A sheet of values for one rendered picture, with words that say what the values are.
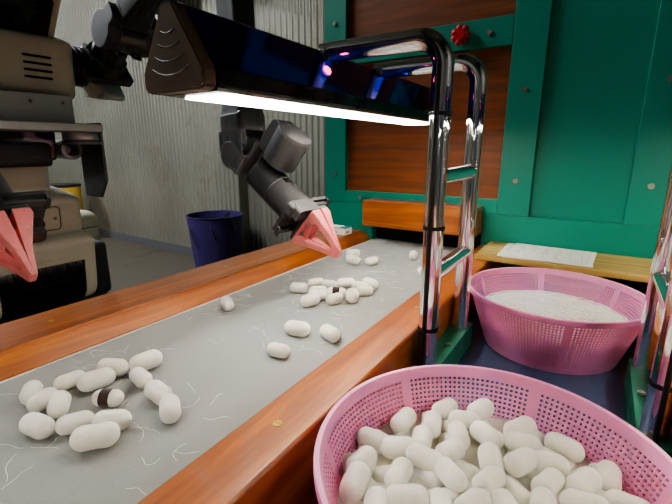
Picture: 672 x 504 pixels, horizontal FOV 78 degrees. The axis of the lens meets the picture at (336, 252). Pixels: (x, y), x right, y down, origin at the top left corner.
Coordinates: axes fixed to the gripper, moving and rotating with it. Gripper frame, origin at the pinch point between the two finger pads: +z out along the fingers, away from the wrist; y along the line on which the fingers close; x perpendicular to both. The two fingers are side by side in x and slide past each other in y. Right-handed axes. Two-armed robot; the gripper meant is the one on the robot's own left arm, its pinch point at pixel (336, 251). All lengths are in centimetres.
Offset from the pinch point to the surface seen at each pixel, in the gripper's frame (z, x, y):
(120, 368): -1.9, 12.1, -31.2
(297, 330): 6.5, 5.3, -12.7
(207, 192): -189, 173, 196
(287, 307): 0.6, 11.4, -4.4
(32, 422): 0.4, 9.8, -41.2
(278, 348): 7.5, 4.3, -18.4
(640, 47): 8, -51, 49
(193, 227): -141, 159, 141
